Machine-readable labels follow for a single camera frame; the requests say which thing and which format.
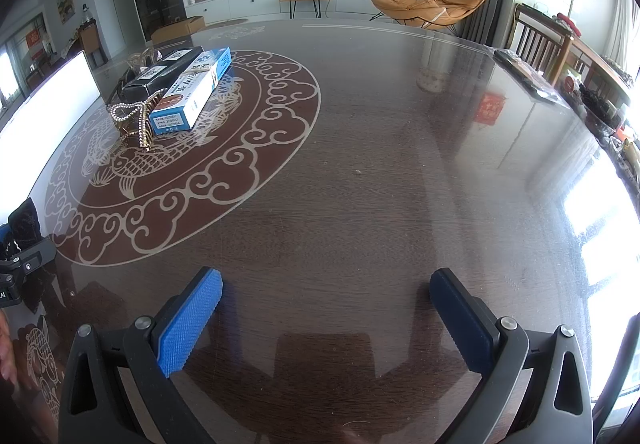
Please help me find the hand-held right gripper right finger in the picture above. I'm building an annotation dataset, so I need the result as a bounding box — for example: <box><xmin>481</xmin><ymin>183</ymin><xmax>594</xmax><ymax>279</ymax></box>
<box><xmin>429</xmin><ymin>267</ymin><xmax>594</xmax><ymax>444</ymax></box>

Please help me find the wooden chair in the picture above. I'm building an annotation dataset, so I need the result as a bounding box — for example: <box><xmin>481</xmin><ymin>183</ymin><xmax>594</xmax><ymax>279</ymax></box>
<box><xmin>505</xmin><ymin>2</ymin><xmax>573</xmax><ymax>82</ymax></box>

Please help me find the person's left hand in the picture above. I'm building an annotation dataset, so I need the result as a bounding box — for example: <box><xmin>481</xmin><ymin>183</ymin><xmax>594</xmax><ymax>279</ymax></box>
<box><xmin>0</xmin><ymin>313</ymin><xmax>20</xmax><ymax>391</ymax></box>

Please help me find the black printed box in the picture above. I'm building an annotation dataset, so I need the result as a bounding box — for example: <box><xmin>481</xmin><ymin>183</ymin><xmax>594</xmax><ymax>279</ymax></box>
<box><xmin>122</xmin><ymin>46</ymin><xmax>205</xmax><ymax>107</ymax></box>

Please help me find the black fleece glove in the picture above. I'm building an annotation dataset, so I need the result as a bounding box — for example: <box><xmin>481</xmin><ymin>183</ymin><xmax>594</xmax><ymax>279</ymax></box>
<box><xmin>7</xmin><ymin>198</ymin><xmax>68</xmax><ymax>319</ymax></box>

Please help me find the clear hair claw clip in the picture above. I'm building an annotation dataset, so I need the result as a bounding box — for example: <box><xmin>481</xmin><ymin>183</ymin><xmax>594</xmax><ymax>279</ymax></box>
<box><xmin>120</xmin><ymin>50</ymin><xmax>161</xmax><ymax>85</ymax></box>

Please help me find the cluttered side table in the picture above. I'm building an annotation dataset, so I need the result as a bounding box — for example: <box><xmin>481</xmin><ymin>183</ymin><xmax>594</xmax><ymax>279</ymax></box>
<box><xmin>550</xmin><ymin>14</ymin><xmax>640</xmax><ymax>165</ymax></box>

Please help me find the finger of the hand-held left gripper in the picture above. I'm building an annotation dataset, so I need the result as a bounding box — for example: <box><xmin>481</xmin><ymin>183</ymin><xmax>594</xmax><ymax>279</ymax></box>
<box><xmin>0</xmin><ymin>238</ymin><xmax>57</xmax><ymax>277</ymax></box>
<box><xmin>0</xmin><ymin>223</ymin><xmax>15</xmax><ymax>261</ymax></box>

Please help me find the white television cabinet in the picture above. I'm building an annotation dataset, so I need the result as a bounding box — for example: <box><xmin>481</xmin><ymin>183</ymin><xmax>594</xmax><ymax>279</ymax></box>
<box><xmin>187</xmin><ymin>0</ymin><xmax>381</xmax><ymax>24</ymax></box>

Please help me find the orange lounge chair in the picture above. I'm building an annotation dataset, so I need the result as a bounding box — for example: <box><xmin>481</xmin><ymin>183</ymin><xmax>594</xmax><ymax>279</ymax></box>
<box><xmin>371</xmin><ymin>0</ymin><xmax>490</xmax><ymax>30</ymax></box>

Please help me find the blue and white box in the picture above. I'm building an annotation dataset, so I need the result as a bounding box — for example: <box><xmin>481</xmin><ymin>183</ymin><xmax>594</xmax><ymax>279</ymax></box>
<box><xmin>149</xmin><ymin>47</ymin><xmax>232</xmax><ymax>133</ymax></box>

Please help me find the white flat panel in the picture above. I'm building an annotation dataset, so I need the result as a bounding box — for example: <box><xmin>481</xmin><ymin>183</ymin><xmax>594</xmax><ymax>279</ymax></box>
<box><xmin>0</xmin><ymin>50</ymin><xmax>103</xmax><ymax>205</ymax></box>

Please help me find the dark patterned glass desktop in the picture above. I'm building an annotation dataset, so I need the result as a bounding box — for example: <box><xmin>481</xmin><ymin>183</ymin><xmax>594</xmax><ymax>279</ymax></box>
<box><xmin>0</xmin><ymin>18</ymin><xmax>640</xmax><ymax>444</ymax></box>

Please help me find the cardboard box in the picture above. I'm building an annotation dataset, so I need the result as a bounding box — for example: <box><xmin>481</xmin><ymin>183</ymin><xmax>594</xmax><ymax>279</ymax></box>
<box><xmin>150</xmin><ymin>16</ymin><xmax>207</xmax><ymax>44</ymax></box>

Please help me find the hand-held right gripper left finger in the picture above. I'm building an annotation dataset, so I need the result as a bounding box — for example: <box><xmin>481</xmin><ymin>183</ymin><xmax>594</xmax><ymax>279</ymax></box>
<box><xmin>59</xmin><ymin>266</ymin><xmax>224</xmax><ymax>444</ymax></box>

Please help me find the rhinestone bow hair clip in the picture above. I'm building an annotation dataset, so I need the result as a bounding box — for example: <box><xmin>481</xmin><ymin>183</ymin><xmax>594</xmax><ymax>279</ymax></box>
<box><xmin>106</xmin><ymin>91</ymin><xmax>166</xmax><ymax>151</ymax></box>

